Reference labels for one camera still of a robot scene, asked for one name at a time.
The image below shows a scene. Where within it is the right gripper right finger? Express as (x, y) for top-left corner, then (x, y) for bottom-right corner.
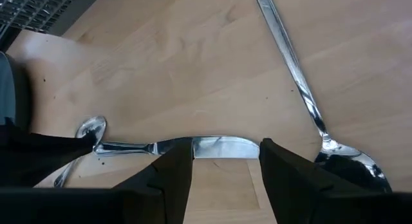
(259, 138), (334, 224)

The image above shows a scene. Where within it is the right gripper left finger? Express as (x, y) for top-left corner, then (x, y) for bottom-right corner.
(112, 136), (195, 224)

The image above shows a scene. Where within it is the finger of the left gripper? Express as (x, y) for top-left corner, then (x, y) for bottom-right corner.
(0, 117), (97, 189)

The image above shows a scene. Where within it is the silver spoon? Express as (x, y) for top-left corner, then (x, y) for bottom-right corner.
(254, 0), (393, 193)
(53, 115), (108, 189)

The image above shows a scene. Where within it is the silver knife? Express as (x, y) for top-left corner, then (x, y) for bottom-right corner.
(93, 135), (260, 160)

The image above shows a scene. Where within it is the grey plastic cutlery basket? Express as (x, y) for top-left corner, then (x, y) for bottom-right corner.
(0, 0), (104, 37)

